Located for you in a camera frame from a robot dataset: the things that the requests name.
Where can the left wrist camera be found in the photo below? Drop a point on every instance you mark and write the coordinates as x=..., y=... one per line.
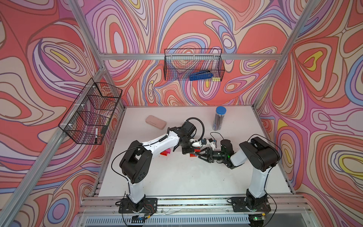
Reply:
x=198, y=144

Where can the blue lid pencil tube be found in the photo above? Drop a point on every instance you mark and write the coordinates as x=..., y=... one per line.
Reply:
x=219, y=117

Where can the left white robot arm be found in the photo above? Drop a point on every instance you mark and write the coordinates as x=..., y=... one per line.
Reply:
x=136, y=162

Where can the marker pen in basket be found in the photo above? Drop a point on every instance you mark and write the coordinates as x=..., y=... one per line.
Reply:
x=96, y=136

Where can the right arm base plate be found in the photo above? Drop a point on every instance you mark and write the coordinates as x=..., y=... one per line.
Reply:
x=248, y=204

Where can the back wire basket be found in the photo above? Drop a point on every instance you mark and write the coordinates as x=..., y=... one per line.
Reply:
x=180, y=63

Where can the pink glasses case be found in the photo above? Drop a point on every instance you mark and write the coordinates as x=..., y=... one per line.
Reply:
x=155, y=122

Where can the left wire basket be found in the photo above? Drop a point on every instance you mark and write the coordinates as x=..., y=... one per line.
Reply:
x=93, y=107

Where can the blue stapler in basket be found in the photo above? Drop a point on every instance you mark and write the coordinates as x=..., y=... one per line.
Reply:
x=201, y=75

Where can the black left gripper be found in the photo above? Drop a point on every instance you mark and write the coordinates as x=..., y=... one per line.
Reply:
x=191, y=150

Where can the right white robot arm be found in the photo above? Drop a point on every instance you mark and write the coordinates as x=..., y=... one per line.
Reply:
x=262, y=156

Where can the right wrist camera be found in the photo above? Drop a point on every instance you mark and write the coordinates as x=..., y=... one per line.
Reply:
x=212, y=143

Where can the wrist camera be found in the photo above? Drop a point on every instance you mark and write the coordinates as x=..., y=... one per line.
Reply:
x=198, y=144
x=212, y=143

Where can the wire basket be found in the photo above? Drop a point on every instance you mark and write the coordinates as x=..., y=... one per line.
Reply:
x=93, y=107
x=180, y=63

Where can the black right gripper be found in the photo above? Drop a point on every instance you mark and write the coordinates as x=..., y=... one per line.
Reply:
x=208, y=155

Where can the yellow item in basket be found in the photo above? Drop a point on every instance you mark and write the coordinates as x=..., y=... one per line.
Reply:
x=215, y=79

